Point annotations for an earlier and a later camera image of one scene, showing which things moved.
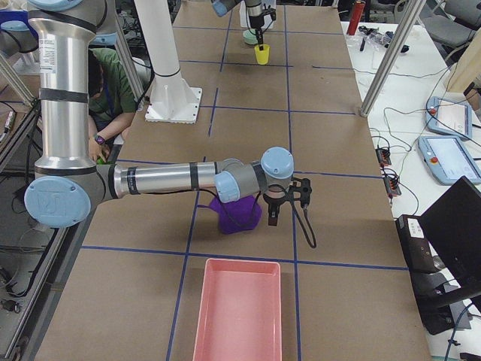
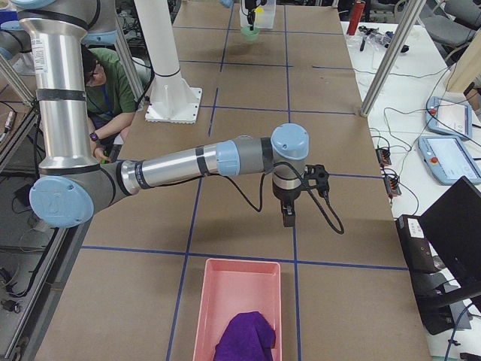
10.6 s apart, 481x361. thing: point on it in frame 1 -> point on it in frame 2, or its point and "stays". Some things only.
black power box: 418,247 stays
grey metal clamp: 410,18 stays
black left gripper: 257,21 -> 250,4
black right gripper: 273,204 -> 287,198
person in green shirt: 111,102 stays
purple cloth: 237,216 -> 248,336
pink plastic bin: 240,316 stays
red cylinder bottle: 355,16 stays
